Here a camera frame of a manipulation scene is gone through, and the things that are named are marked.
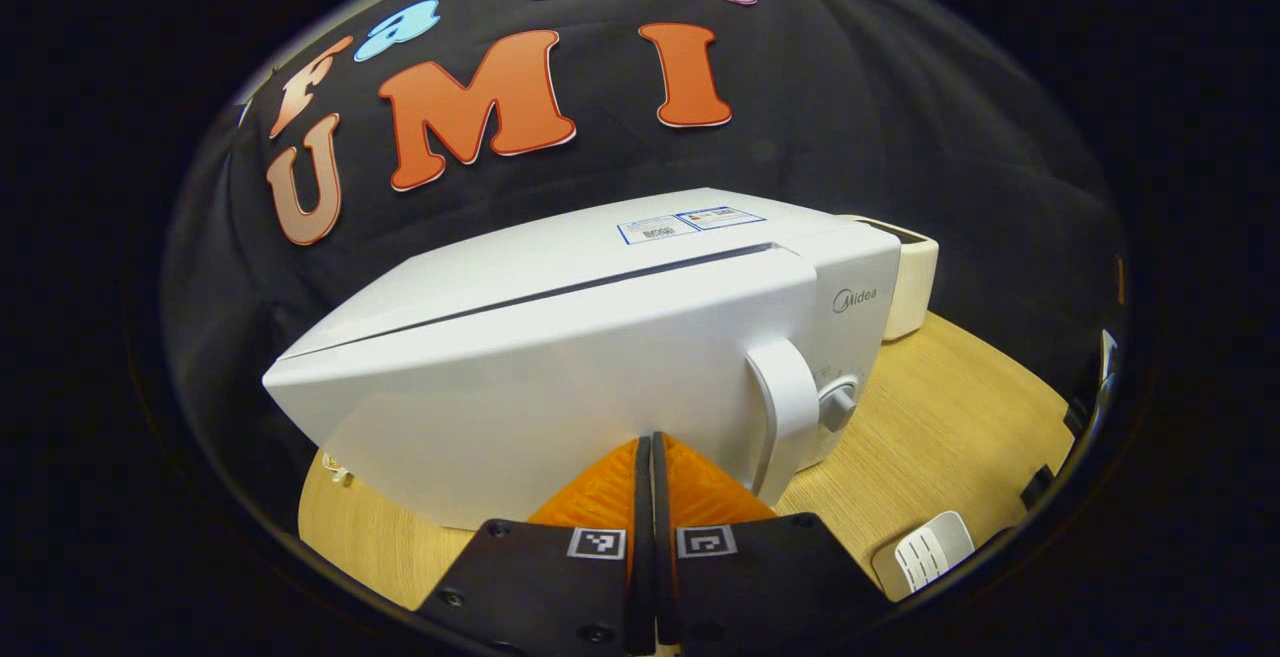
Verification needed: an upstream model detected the white toaster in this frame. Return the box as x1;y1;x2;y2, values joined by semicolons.
838;214;941;342

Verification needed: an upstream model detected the white microwave oven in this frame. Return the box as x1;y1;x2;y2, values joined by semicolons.
262;187;903;532

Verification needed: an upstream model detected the small black block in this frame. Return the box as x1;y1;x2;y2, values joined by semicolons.
1019;463;1057;511

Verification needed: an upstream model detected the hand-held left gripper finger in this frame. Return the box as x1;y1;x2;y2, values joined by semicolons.
415;434;656;657
652;432;891;653

